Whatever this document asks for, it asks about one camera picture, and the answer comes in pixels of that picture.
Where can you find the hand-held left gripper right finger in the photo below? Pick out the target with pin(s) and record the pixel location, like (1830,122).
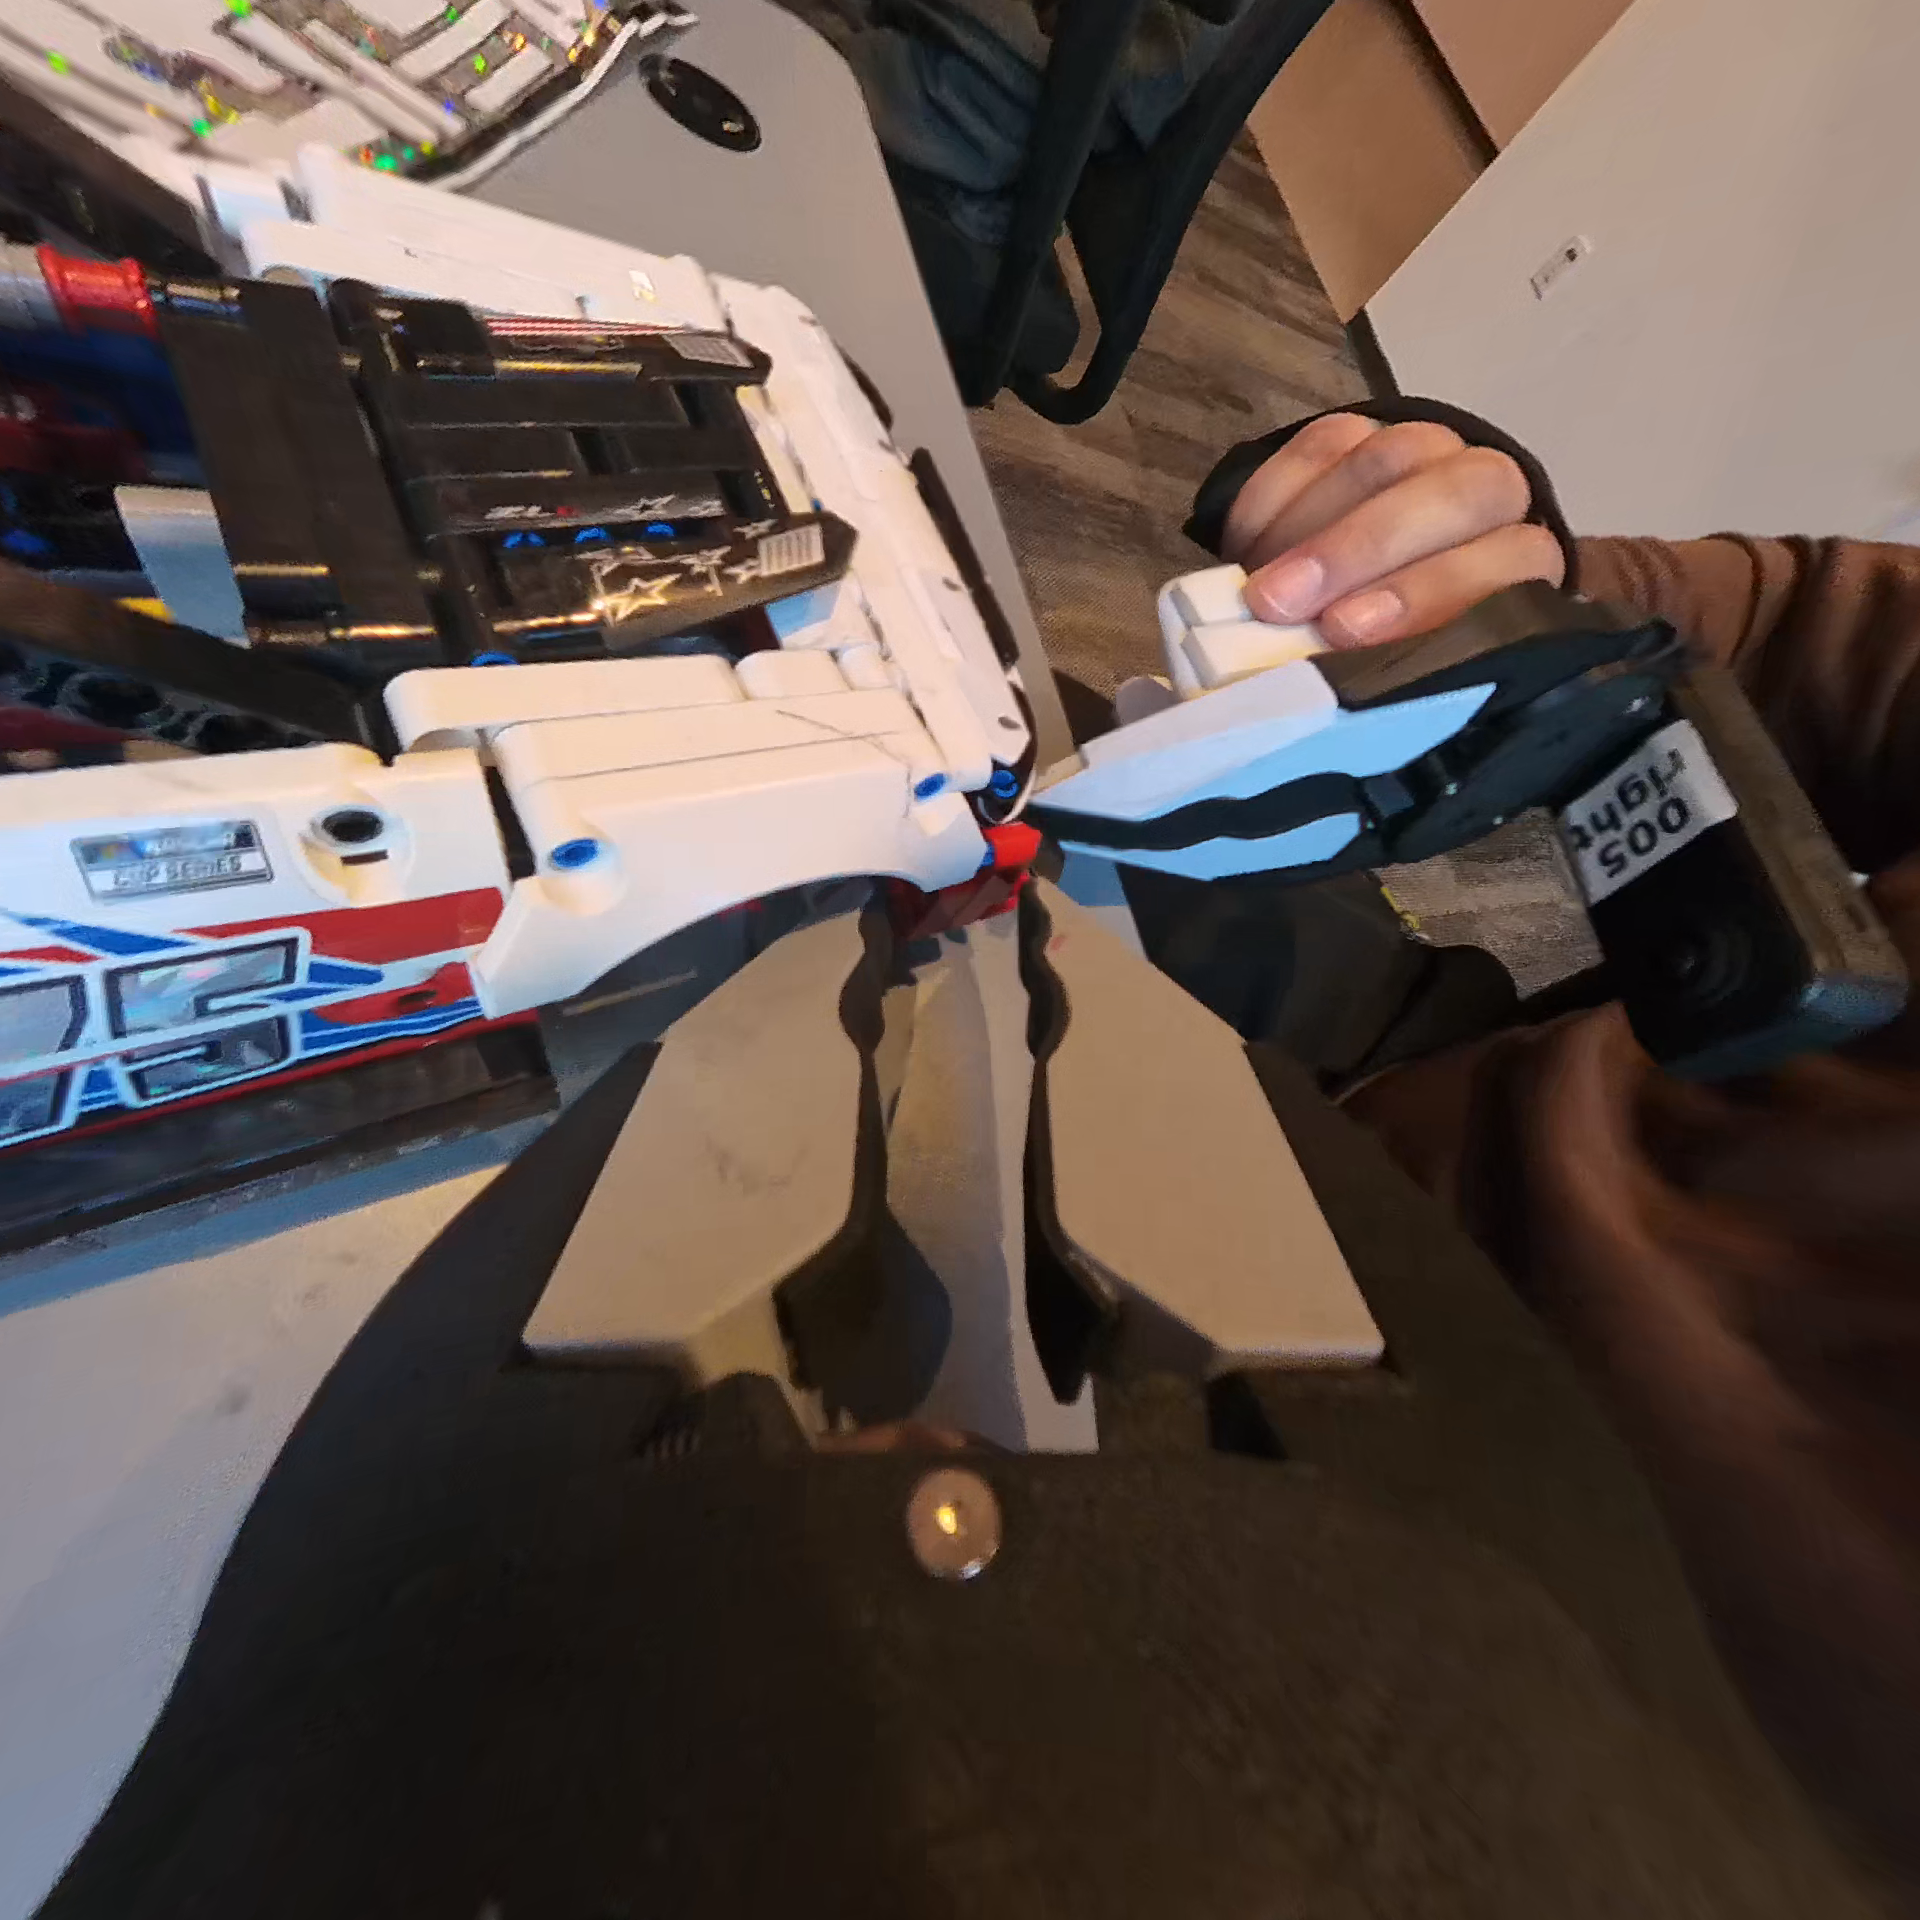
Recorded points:
(1185,1186)

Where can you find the person's brown garment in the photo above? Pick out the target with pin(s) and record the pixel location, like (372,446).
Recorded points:
(1724,1350)

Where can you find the person's right forearm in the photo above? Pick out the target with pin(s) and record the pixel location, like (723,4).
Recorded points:
(1771,616)

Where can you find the holographic sticker sheet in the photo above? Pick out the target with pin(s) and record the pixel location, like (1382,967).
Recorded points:
(300,77)

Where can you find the cardboard box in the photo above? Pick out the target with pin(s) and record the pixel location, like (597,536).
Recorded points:
(1382,165)

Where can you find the black desk grommet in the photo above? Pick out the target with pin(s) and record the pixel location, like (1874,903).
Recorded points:
(703,106)

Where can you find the person's right hand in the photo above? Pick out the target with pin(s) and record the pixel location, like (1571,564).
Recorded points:
(1412,525)

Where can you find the white brick race car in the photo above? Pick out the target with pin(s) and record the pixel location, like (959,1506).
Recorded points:
(675,764)

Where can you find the white cabinet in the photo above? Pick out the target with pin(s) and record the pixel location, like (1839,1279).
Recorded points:
(1724,226)

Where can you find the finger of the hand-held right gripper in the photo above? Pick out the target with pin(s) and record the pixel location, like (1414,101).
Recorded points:
(1276,848)
(1230,750)

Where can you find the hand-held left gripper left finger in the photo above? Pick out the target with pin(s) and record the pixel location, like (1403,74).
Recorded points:
(706,1186)

